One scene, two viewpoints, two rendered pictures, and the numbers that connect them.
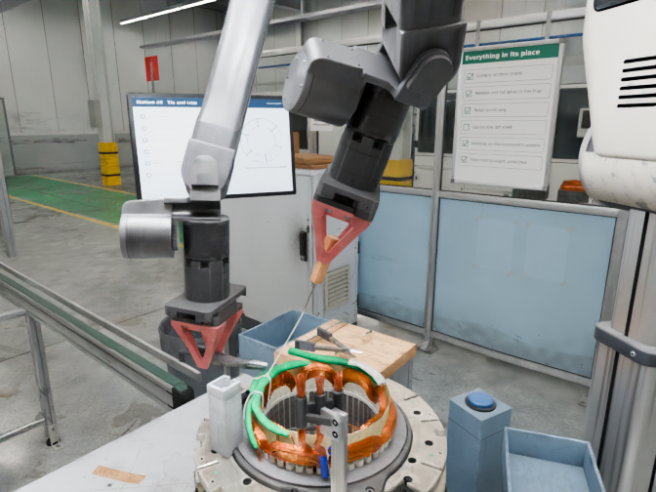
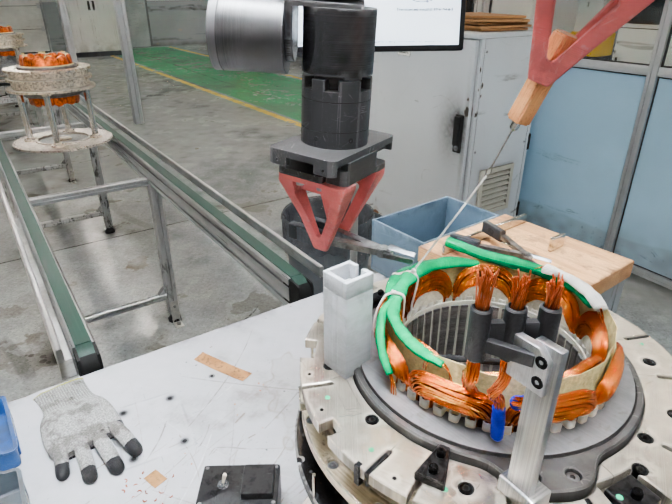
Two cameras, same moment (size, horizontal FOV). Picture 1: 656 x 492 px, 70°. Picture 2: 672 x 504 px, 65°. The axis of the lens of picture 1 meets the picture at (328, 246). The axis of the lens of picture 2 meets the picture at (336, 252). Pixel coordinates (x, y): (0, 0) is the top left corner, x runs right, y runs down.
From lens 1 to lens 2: 0.19 m
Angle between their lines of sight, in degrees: 19
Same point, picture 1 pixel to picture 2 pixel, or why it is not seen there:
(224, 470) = (339, 396)
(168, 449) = (278, 347)
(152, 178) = not seen: hidden behind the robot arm
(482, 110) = not seen: outside the picture
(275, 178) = (437, 25)
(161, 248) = (267, 52)
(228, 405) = (353, 306)
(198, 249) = (324, 57)
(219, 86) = not seen: outside the picture
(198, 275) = (322, 103)
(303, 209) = (463, 85)
